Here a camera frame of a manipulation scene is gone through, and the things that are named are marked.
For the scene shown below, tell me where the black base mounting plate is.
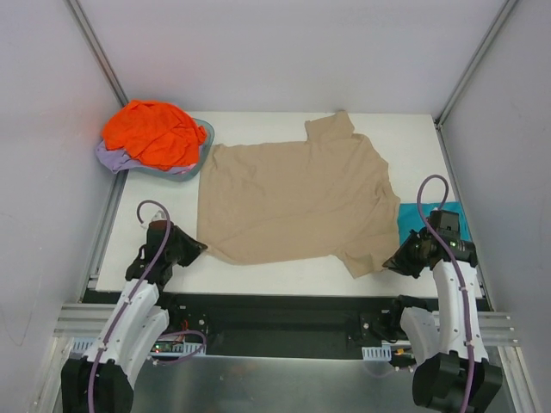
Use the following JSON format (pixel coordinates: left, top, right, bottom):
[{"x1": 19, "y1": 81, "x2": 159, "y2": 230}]
[{"x1": 158, "y1": 292, "x2": 431, "y2": 361}]

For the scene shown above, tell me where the white cable duct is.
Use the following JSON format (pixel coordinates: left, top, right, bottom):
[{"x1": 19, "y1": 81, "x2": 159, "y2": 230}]
[
  {"x1": 71, "y1": 338, "x2": 207, "y2": 358},
  {"x1": 362, "y1": 345, "x2": 393, "y2": 362}
]

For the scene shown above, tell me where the folded teal t shirt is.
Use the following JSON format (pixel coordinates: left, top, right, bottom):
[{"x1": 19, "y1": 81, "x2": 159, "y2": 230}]
[{"x1": 397, "y1": 201, "x2": 472, "y2": 244}]

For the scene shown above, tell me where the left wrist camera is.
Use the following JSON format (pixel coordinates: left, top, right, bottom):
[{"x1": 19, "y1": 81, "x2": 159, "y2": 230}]
[{"x1": 140, "y1": 210, "x2": 166, "y2": 229}]

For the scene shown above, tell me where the right aluminium corner post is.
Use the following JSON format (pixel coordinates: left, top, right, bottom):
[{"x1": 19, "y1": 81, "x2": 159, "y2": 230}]
[{"x1": 434, "y1": 0, "x2": 520, "y2": 126}]

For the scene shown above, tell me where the left aluminium corner post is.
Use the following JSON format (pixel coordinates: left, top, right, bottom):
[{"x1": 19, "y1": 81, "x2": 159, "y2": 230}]
[{"x1": 65, "y1": 0, "x2": 128, "y2": 107}]

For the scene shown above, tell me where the right white cable duct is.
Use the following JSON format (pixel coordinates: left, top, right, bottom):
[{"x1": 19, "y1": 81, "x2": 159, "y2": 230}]
[{"x1": 362, "y1": 345, "x2": 393, "y2": 362}]

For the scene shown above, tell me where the aluminium corner post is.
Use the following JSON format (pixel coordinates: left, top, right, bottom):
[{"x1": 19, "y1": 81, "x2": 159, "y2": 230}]
[
  {"x1": 65, "y1": 0, "x2": 128, "y2": 107},
  {"x1": 434, "y1": 0, "x2": 520, "y2": 126}
]

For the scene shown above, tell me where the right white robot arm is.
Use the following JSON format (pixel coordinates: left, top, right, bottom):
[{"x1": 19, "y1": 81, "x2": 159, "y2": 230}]
[{"x1": 383, "y1": 209, "x2": 503, "y2": 412}]

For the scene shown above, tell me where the teal plastic basket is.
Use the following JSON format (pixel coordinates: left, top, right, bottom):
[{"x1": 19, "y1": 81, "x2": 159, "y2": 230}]
[{"x1": 130, "y1": 118, "x2": 215, "y2": 182}]

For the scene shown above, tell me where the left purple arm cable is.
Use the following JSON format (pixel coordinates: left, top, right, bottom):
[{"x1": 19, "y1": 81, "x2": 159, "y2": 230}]
[{"x1": 85, "y1": 200, "x2": 173, "y2": 413}]

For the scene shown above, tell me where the orange t shirt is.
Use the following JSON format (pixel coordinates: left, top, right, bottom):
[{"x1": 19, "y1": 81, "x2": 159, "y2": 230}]
[{"x1": 102, "y1": 100, "x2": 207, "y2": 171}]

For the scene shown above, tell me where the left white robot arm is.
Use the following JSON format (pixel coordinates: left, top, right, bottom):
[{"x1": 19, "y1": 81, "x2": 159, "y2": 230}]
[{"x1": 61, "y1": 219, "x2": 207, "y2": 412}]

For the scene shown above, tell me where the beige t shirt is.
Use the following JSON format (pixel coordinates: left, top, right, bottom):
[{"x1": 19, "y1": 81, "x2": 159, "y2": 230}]
[{"x1": 197, "y1": 112, "x2": 400, "y2": 278}]

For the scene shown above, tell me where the lavender t shirt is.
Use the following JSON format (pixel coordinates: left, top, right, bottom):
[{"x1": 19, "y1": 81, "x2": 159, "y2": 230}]
[{"x1": 96, "y1": 141, "x2": 201, "y2": 176}]

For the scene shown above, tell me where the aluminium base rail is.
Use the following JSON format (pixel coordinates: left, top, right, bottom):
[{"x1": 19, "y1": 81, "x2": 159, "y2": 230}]
[{"x1": 53, "y1": 303, "x2": 520, "y2": 347}]

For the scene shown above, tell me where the left white cable duct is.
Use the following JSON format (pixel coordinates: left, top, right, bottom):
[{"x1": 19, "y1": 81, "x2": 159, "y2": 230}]
[{"x1": 71, "y1": 338, "x2": 207, "y2": 358}]

